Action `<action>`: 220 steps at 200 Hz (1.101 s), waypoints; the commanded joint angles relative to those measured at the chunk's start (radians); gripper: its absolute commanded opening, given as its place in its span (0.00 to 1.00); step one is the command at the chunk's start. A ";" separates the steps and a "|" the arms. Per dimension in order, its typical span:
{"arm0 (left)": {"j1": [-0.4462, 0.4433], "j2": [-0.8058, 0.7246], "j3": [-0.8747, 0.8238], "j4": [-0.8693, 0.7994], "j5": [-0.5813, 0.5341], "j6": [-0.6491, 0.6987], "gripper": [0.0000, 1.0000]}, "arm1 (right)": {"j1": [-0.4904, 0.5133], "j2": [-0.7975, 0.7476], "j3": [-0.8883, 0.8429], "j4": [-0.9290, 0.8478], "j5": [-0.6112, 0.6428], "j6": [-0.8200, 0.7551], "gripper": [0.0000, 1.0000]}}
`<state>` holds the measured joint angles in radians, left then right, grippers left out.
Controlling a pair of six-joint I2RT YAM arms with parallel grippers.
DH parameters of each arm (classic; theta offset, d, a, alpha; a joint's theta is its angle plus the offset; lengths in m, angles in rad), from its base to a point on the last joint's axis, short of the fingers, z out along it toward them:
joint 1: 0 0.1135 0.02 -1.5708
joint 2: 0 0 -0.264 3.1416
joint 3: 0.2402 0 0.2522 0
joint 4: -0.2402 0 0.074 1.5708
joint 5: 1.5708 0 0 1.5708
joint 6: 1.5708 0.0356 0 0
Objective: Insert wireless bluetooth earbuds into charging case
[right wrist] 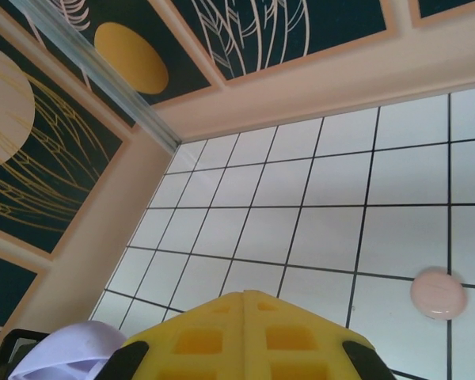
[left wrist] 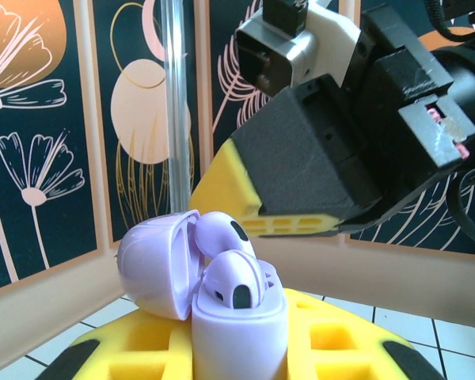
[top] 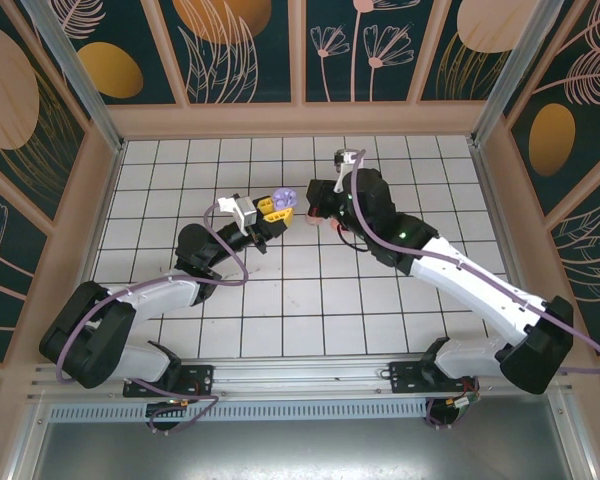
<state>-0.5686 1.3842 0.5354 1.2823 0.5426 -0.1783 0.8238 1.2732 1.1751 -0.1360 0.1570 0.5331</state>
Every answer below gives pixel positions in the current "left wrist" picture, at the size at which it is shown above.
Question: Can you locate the aluminium frame post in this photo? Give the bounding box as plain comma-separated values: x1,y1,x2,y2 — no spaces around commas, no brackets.
160,0,195,217

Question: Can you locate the thin black cable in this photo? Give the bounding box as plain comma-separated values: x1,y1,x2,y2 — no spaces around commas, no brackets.
445,160,475,246

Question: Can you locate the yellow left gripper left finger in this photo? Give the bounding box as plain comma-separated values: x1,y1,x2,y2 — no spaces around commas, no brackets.
43,308,195,380

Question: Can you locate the purple round charging case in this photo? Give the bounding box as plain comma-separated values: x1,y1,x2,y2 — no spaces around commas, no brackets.
116,209,289,380

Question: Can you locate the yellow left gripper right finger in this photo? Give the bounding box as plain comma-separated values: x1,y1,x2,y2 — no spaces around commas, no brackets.
283,287,448,380

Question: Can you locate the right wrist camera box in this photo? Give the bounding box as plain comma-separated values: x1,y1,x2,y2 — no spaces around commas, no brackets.
235,0,361,98

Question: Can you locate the purple earbud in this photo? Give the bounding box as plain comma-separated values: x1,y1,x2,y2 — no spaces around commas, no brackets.
200,249,267,310
192,211,258,264

